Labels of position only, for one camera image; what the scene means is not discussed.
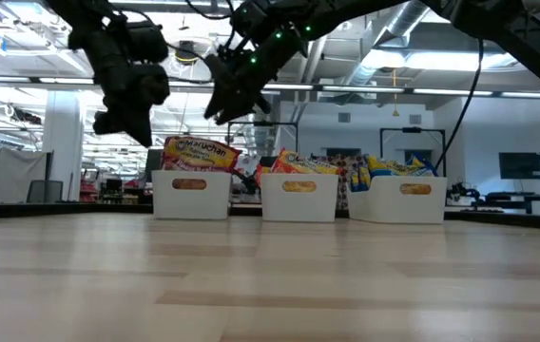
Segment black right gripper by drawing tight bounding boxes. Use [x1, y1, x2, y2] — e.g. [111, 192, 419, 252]
[202, 0, 314, 125]

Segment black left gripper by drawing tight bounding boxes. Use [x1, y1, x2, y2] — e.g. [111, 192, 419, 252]
[92, 61, 171, 148]

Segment orange chicken ramen pack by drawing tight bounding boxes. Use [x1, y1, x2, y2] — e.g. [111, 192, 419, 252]
[269, 148, 343, 177]

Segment black computer monitor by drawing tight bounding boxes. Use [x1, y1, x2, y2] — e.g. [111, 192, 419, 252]
[145, 148, 164, 171]

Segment white pillar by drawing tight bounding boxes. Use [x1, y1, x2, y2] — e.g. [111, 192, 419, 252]
[41, 89, 85, 203]

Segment grey office chair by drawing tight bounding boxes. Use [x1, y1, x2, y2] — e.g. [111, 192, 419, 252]
[26, 179, 65, 204]

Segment white plastic bin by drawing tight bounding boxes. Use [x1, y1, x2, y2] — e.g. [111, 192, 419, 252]
[260, 172, 341, 223]
[347, 174, 449, 225]
[150, 169, 233, 221]

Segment white cloth cover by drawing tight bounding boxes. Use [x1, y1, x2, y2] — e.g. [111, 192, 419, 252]
[0, 147, 55, 205]

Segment LED light bar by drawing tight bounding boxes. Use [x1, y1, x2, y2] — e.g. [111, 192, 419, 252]
[0, 75, 540, 101]

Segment floral patterned cloth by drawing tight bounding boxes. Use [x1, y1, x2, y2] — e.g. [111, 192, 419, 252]
[311, 152, 375, 213]

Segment black background robot station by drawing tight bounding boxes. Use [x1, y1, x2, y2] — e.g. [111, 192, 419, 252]
[445, 179, 540, 215]

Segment black monitor on stand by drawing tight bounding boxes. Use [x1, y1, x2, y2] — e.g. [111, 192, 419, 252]
[497, 151, 540, 186]

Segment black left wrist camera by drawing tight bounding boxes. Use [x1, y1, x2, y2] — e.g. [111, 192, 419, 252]
[125, 19, 171, 66]

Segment black table frame rails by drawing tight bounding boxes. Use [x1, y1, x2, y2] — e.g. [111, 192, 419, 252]
[443, 210, 540, 233]
[0, 201, 153, 220]

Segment silver slanted air duct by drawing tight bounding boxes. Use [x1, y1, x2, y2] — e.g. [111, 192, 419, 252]
[340, 18, 442, 89]

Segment black frame stand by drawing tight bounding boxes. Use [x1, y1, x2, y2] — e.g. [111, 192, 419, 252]
[378, 126, 448, 180]

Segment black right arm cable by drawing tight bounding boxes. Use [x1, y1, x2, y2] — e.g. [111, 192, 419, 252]
[434, 39, 486, 170]

